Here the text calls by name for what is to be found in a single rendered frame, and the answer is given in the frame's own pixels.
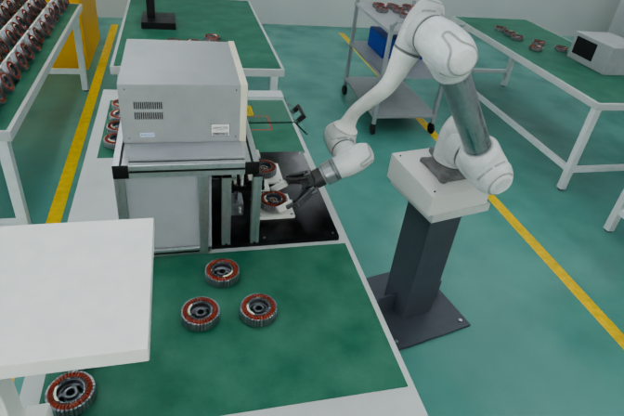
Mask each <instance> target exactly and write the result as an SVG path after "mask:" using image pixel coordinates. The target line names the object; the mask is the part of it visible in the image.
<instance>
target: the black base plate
mask: <svg viewBox="0 0 624 416"><path fill-rule="evenodd" d="M259 153H260V159H259V160H269V161H272V162H273V163H277V164H278V166H279V170H280V173H281V176H282V179H283V180H284V179H285V178H286V175H289V174H294V173H299V172H303V171H305V170H307V171H308V173H309V174H311V173H310V172H311V170H310V168H309V165H308V163H307V161H306V157H305V155H304V153H303V152H302V151H277V152H259ZM301 189H302V185H301V184H290V185H289V186H287V187H285V188H282V189H280V190H279V191H280V192H282V193H284V194H288V196H289V199H290V200H294V198H295V197H296V196H297V194H298V193H299V192H300V190H301ZM315 189H316V191H317V192H318V193H317V194H315V195H313V196H312V197H311V198H310V199H309V200H308V201H307V202H306V203H305V204H304V205H302V206H301V207H300V208H297V207H296V206H294V207H293V208H292V209H293V211H294V214H295V218H282V219H267V220H260V226H259V242H255V241H254V242H253V243H250V239H249V236H250V215H251V201H250V198H251V191H250V190H243V191H239V193H240V192H241V195H242V199H243V215H232V216H231V228H230V244H227V243H225V245H222V241H221V201H222V176H221V178H219V179H212V250H213V249H226V248H239V247H252V246H265V245H277V244H290V243H303V242H316V241H338V240H339V234H338V232H337V229H336V227H335V225H334V224H333V221H332V218H331V215H330V213H329V211H328V208H327V206H326V204H325V201H324V200H323V198H322V196H321V193H320V191H319V188H318V187H316V188H315Z"/></svg>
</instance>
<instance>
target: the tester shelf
mask: <svg viewBox="0 0 624 416"><path fill-rule="evenodd" d="M259 164H260V162H259V159H258V156H257V152H256V149H255V145H254V140H253V136H252V133H251V129H250V126H249V123H248V120H247V123H246V141H215V142H165V143H124V141H123V132H122V124H121V120H120V124H119V130H118V135H117V140H116V145H115V151H114V155H113V161H112V166H111V169H112V176H113V179H126V178H147V177H173V176H224V175H255V174H259Z"/></svg>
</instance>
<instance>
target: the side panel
mask: <svg viewBox="0 0 624 416"><path fill-rule="evenodd" d="M113 182H114V189H115V196H116V203H117V211H118V217H119V220H121V219H138V218H154V226H155V234H154V257H162V256H174V255H187V254H203V253H206V254H208V253H209V221H208V175H199V176H173V177H147V178H126V179H113Z"/></svg>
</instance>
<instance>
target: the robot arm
mask: <svg viewBox="0 0 624 416"><path fill-rule="evenodd" d="M444 14H445V9H444V6H443V5H442V3H441V2H440V1H437V0H420V1H419V2H418V3H417V4H416V5H415V6H414V7H413V8H412V9H411V11H410V12H409V14H408V16H407V17H406V18H405V20H404V22H403V24H402V26H401V28H400V30H399V32H398V35H397V38H396V41H395V44H394V47H393V50H392V54H391V57H390V60H389V63H388V66H387V69H386V72H385V74H384V76H383V78H382V80H381V81H380V82H379V83H378V84H377V85H376V86H374V87H373V88H372V89H371V90H370V91H369V92H368V93H366V94H365V95H364V96H363V97H361V98H360V99H359V100H358V101H356V102H355V103H354V104H353V105H352V106H351V107H350V108H349V109H348V110H347V112H346V113H345V114H344V116H343V118H342V119H341V120H338V121H335V122H333V123H330V124H328V125H327V126H326V128H325V131H324V140H325V143H326V146H327V148H328V150H329V152H330V153H331V155H332V156H333V158H331V159H329V160H328V161H326V162H323V163H321V164H320V165H319V167H320V168H316V169H314V170H312V171H311V172H310V173H311V174H309V173H308V171H307V170H305V171H303V172H299V173H294V174H289V175H286V178H285V179H284V180H282V181H280V182H279V183H278V184H276V185H274V186H272V187H270V189H271V190H274V191H275V190H276V191H279V190H280V189H283V188H285V187H287V186H289V185H290V184H301V185H302V189H301V190H300V192H299V193H298V194H297V196H296V197H295V198H294V200H289V201H286V202H285V203H283V204H281V205H279V206H277V207H276V209H277V210H278V212H279V213H281V212H283V211H285V210H288V209H290V208H292V207H294V206H296V207H297V208H300V207H301V206H302V205H304V204H305V203H306V202H307V201H308V200H309V199H310V198H311V197H312V196H313V195H315V194H317V193H318V192H317V191H316V189H315V188H316V187H318V188H321V187H323V186H325V185H326V184H327V182H328V183H329V185H330V184H332V183H334V182H336V181H338V180H341V179H342V178H345V177H350V176H353V175H355V174H357V173H359V172H361V171H362V170H364V169H365V168H367V167H368V166H369V165H371V164H372V163H373V162H374V154H373V151H372V149H371V147H370V145H369V144H368V143H357V144H356V139H357V133H358V130H357V129H356V124H357V121H358V118H359V117H360V116H361V115H362V114H363V113H364V112H366V111H368V110H370V109H371V108H373V107H374V106H376V105H377V104H379V103H380V102H382V101H383V100H385V99H386V98H388V97H389V96H390V95H391V94H392V93H393V92H394V91H395V90H396V89H397V88H398V86H399V85H400V84H401V82H402V81H403V80H404V78H405V77H406V75H407V74H408V73H409V71H410V70H411V68H412V67H413V66H414V65H415V63H416V62H417V61H418V60H419V58H420V57H422V60H423V62H424V63H425V65H426V66H427V68H428V69H429V71H430V72H431V73H432V75H433V77H434V78H435V79H436V80H437V81H438V82H439V83H441V85H442V88H443V91H444V94H445V97H446V100H447V102H448V106H449V109H450V112H451V116H450V117H449V118H448V119H447V120H446V122H445V123H444V125H443V126H442V128H441V131H440V133H439V135H438V138H437V141H436V143H435V147H432V148H430V149H429V152H430V154H431V155H432V156H431V157H421V159H420V162H421V163H422V164H424V165H425V166H426V167H427V168H428V169H429V170H430V171H431V172H432V173H433V175H434V176H435V177H436V178H437V179H438V181H439V182H440V183H441V184H446V183H448V182H451V181H458V180H463V179H467V180H468V181H469V182H470V183H471V184H472V185H473V186H474V187H475V188H476V189H478V190H480V191H482V192H484V193H486V194H490V195H493V194H500V193H502V192H503V191H505V190H506V189H507V188H508V187H510V186H511V184H512V182H513V179H514V172H513V168H512V166H511V164H510V163H509V162H508V161H507V158H506V156H505V155H504V153H503V151H502V149H501V146H500V144H499V142H498V140H497V139H496V138H494V137H493V136H490V135H489V134H488V129H487V125H486V122H485V118H484V115H483V112H482V109H481V106H480V102H479V99H478V95H477V93H476V89H475V83H474V80H473V76H472V74H471V71H472V69H473V68H474V66H475V64H476V62H477V59H478V52H477V47H476V44H475V41H474V39H473V38H472V37H471V35H470V34H469V33H468V32H466V31H465V30H464V29H463V28H462V27H460V26H459V25H458V24H456V23H455V22H453V21H451V20H450V19H446V18H444V17H443V16H444ZM299 203H300V204H299Z"/></svg>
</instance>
